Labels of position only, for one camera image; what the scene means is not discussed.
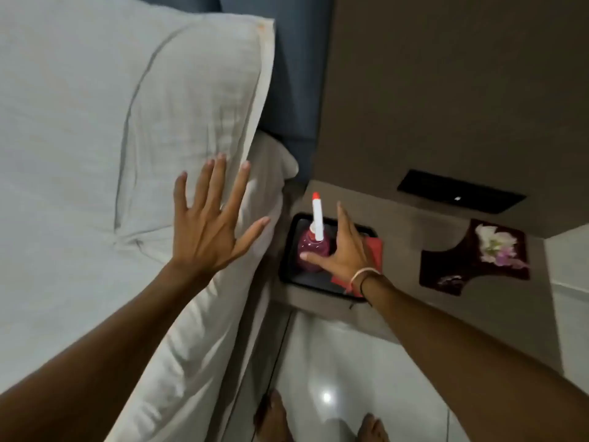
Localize person's left hand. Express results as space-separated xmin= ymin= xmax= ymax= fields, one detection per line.
xmin=171 ymin=153 xmax=271 ymax=275

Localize person's right hand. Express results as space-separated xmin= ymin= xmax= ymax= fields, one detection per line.
xmin=299 ymin=201 xmax=383 ymax=292

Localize red cloth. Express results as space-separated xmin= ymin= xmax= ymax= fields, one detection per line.
xmin=330 ymin=236 xmax=383 ymax=298

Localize dark red vase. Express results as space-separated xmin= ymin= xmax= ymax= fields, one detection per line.
xmin=418 ymin=219 xmax=530 ymax=298

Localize person's right foot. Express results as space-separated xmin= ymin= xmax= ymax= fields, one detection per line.
xmin=358 ymin=413 xmax=390 ymax=442

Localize person's foot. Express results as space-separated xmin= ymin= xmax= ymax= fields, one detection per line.
xmin=253 ymin=390 xmax=293 ymax=442
xmin=358 ymin=413 xmax=390 ymax=442

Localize person's left foot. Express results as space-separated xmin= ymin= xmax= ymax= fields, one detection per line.
xmin=253 ymin=390 xmax=293 ymax=442

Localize pink spray bottle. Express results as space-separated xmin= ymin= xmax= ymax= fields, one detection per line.
xmin=296 ymin=192 xmax=332 ymax=272

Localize black tray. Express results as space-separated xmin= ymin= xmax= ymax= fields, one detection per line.
xmin=278 ymin=212 xmax=379 ymax=303

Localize white pillow with grey seam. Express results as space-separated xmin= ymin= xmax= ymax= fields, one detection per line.
xmin=112 ymin=13 xmax=277 ymax=254

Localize white pink flower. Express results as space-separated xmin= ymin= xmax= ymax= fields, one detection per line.
xmin=474 ymin=223 xmax=530 ymax=270

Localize white bed sheet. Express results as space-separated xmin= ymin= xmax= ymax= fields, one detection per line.
xmin=0 ymin=0 xmax=194 ymax=394

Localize pink string bracelet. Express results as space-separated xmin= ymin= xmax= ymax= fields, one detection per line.
xmin=345 ymin=267 xmax=382 ymax=295

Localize black string bracelet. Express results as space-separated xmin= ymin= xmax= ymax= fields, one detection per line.
xmin=358 ymin=273 xmax=392 ymax=307

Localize black switch panel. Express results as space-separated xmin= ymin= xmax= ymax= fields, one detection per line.
xmin=397 ymin=169 xmax=527 ymax=215

